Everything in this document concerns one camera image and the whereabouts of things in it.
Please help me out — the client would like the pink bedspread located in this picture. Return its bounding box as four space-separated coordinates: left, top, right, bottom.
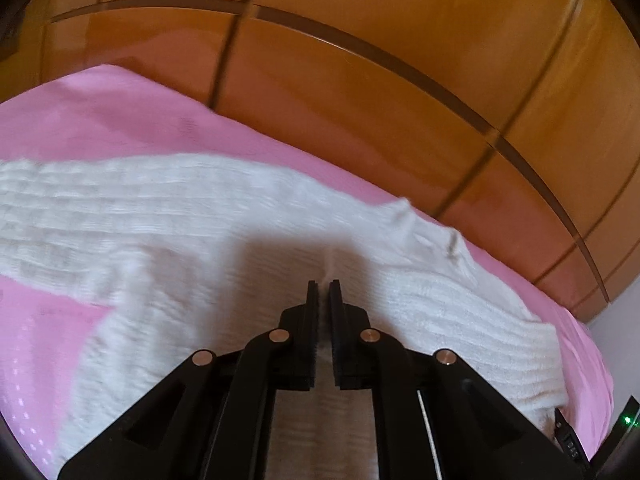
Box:
0 64 614 480

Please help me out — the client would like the white knit sweater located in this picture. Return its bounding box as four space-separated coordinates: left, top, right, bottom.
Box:
0 154 570 480

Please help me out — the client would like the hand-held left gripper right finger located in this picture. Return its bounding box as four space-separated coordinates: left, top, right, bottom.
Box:
327 279 597 480

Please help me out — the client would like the wooden wardrobe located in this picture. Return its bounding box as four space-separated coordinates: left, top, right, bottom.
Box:
10 0 640 326

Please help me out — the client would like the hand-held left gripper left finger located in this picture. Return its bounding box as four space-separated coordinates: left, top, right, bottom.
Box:
57 280 321 480

